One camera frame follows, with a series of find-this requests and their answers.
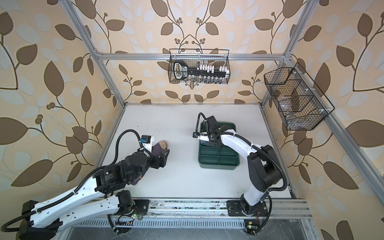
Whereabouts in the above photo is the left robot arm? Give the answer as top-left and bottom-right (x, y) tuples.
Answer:
(1, 130), (170, 240)

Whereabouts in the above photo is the black socket set holder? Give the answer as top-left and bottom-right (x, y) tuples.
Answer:
(168, 60), (231, 82)

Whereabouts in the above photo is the wire basket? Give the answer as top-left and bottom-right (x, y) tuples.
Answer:
(264, 63), (335, 131)
(168, 48), (231, 85)

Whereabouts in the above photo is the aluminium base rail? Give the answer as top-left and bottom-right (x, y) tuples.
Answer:
(75, 198), (314, 230)

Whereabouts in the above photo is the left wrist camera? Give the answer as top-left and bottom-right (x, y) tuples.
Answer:
(141, 135), (155, 153)

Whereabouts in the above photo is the purple sock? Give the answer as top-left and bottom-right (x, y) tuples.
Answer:
(131, 141), (168, 186)

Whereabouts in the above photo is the green divided plastic tray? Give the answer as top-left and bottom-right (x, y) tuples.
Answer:
(198, 140), (240, 170)

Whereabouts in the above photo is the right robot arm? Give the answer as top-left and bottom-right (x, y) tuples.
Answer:
(193, 113), (288, 236)

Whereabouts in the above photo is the right wire basket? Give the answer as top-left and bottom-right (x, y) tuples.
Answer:
(264, 63), (335, 131)

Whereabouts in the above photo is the back wire basket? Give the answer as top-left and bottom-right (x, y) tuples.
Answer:
(168, 48), (231, 85)

